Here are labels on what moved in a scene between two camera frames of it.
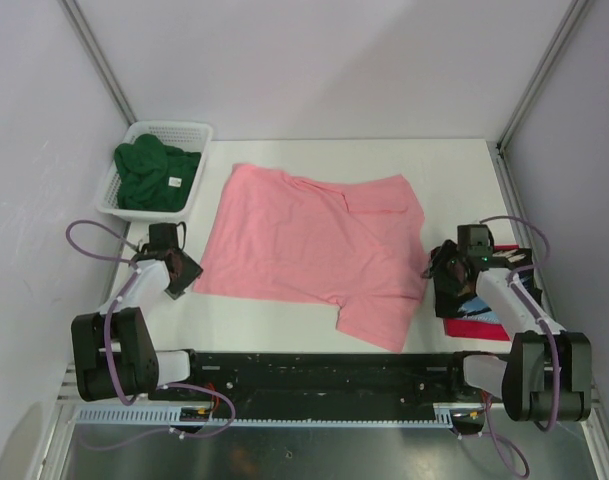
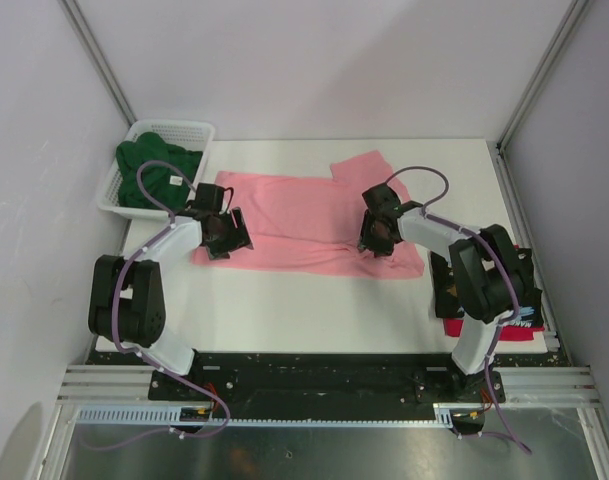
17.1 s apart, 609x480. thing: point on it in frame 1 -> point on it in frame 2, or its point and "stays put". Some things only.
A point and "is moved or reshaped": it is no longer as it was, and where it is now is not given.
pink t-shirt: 358,246 is moved or reshaped
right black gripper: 436,268 -> 367,241
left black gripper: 191,271 -> 239,237
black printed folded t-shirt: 451,303 stays put
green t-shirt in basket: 152,176 stays put
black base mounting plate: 335,378 stays put
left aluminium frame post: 100,59 stays put
